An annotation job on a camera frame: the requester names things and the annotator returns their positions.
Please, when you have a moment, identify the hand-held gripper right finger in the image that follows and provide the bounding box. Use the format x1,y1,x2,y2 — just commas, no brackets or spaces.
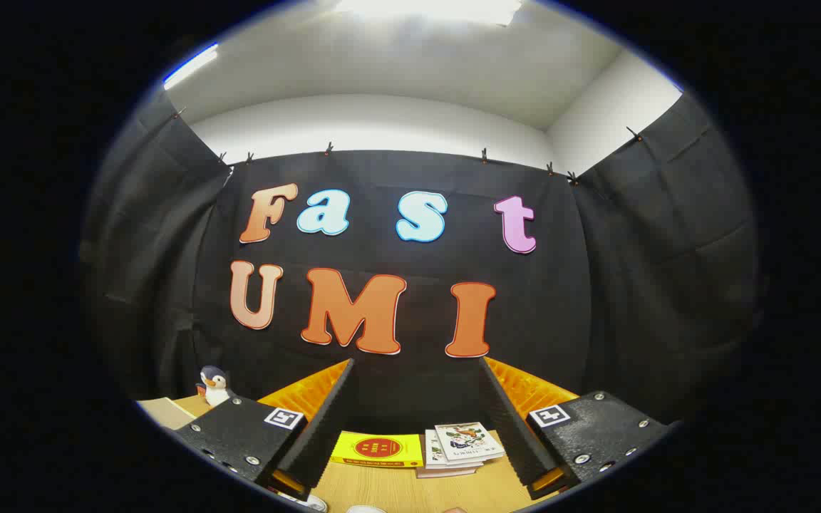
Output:
480,356,671,499

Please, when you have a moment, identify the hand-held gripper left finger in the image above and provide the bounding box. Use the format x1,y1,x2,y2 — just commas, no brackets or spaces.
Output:
174,358,356,502

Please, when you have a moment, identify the beige fabric storage box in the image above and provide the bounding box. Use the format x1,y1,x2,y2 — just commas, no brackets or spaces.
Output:
138,398,197,430

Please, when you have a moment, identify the white illustrated cover book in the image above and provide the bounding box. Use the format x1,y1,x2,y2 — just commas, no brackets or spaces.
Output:
434,422,506,462

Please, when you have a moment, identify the yellow book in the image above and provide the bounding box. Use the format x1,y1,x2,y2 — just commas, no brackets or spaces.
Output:
331,431,424,469

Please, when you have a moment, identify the penguin plush toy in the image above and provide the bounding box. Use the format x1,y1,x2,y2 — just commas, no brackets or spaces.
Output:
195,366,233,407

